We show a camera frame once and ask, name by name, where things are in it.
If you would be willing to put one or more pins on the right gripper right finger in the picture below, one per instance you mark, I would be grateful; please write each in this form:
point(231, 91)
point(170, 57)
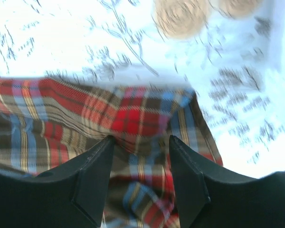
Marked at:
point(211, 196)

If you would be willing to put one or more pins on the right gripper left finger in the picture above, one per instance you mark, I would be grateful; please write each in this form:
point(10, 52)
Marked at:
point(71, 195)

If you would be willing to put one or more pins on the red plaid long sleeve shirt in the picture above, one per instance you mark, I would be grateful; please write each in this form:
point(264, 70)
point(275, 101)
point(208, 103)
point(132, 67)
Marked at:
point(46, 122)

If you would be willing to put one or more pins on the floral patterned table mat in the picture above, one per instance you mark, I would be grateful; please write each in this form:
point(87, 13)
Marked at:
point(231, 52)

